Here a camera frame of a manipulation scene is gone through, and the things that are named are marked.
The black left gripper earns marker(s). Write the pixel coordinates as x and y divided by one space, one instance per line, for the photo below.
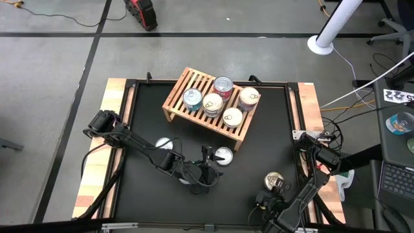
200 171

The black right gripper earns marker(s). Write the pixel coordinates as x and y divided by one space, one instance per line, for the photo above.
275 204

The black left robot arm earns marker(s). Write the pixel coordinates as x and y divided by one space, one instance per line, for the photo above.
136 145

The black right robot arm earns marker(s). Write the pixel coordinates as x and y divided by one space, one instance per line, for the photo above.
318 174

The wooden slatted shelf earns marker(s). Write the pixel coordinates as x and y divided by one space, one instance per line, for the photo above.
207 111

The black table mat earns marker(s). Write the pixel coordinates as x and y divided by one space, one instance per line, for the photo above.
152 200

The white and green cloth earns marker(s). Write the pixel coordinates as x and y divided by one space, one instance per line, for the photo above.
345 182

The black table clamp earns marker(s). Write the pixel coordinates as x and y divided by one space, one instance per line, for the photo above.
149 77
255 78

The black keyboard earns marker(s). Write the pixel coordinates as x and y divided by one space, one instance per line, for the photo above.
398 179

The dark side table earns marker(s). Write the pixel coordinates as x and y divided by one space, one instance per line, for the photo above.
393 142

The green round object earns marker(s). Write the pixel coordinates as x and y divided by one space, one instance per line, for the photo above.
411 145

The blue-labelled can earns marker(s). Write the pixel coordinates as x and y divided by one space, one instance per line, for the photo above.
400 123

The red and black machine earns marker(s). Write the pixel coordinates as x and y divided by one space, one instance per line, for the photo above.
141 13

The white paper marker tag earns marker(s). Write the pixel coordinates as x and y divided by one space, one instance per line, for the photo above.
398 96

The white pole with round base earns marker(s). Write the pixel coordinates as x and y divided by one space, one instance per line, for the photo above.
334 26

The grey furniture foot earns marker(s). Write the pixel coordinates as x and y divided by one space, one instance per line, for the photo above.
11 144

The grey office chair base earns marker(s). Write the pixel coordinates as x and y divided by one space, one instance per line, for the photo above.
394 29

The silver frame bracket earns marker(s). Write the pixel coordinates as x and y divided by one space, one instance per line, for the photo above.
309 230
119 226

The silver metal corner bracket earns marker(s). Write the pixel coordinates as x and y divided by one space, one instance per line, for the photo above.
297 134

